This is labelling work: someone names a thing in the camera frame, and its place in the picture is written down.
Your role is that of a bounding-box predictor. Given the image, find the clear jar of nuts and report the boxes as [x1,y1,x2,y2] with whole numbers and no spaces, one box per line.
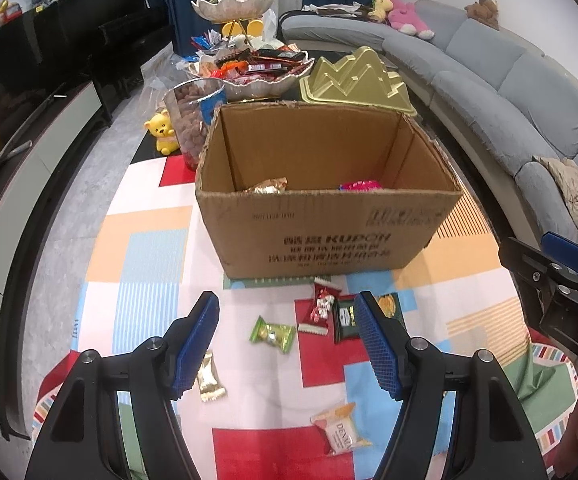
[164,79,226,170]

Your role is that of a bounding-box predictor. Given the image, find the grey fabric sofa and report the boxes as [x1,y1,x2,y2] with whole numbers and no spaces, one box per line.
[280,0,578,256]

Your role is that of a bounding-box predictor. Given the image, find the black piano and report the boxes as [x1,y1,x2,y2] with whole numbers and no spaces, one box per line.
[34,0,175,126]

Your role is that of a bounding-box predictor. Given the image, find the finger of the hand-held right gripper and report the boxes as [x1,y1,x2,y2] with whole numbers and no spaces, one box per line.
[542,232,578,278]
[498,236,578,321]

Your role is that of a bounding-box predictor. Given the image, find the scattered papers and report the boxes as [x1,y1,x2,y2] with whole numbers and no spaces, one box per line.
[301,1,375,17]

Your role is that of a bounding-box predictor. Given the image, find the colourful patchwork table mat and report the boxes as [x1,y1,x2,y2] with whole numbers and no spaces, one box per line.
[34,152,578,480]

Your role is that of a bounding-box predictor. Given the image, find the grey television cabinet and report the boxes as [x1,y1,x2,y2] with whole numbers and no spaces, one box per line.
[0,80,112,441]

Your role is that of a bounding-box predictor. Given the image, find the brown plush toy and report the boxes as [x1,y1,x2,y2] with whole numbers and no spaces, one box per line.
[464,0,500,31]

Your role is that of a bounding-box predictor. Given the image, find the pink plush bear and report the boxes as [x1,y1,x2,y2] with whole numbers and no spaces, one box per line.
[385,0,436,41]

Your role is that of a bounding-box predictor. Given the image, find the yellow plush toy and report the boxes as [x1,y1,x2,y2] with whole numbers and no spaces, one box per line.
[368,0,396,23]

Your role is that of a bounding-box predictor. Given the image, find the dark green chip packet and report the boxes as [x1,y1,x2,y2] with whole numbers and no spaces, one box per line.
[331,292,403,345]

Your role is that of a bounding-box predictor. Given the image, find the brown cardboard box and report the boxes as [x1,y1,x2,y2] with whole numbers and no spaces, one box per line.
[195,100,465,279]

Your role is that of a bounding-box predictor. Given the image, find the gold snack packet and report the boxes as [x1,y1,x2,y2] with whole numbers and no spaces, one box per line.
[193,350,228,404]
[241,176,289,195]

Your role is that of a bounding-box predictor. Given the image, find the yellow bear figurine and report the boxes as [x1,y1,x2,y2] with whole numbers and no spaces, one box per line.
[143,111,177,155]

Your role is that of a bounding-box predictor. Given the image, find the pile of assorted wrapped snacks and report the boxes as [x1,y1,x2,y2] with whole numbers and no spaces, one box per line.
[189,30,315,84]

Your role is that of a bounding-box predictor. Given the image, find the clear plastic bag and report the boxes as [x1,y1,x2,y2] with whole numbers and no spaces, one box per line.
[146,55,195,92]

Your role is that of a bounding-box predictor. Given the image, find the light green candy packet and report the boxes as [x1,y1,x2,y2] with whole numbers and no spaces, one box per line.
[249,315,297,356]

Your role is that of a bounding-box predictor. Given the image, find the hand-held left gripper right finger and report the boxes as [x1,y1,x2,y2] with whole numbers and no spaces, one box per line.
[353,291,552,480]

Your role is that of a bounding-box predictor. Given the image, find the khaki quilted jacket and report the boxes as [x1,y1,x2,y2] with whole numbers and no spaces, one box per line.
[534,155,578,222]

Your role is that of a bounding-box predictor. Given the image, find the red white snack packet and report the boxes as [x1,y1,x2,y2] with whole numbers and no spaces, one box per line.
[296,282,341,337]

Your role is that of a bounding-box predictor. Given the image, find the pink snack packet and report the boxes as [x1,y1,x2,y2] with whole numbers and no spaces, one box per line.
[338,179,383,194]

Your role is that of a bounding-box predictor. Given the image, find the white pastry packet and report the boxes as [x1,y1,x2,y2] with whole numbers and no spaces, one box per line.
[310,402,373,457]

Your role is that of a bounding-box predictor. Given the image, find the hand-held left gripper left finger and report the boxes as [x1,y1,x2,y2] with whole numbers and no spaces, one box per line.
[24,291,220,480]

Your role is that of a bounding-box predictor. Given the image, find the white tiered snack tray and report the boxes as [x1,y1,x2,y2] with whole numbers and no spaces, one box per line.
[189,0,316,102]

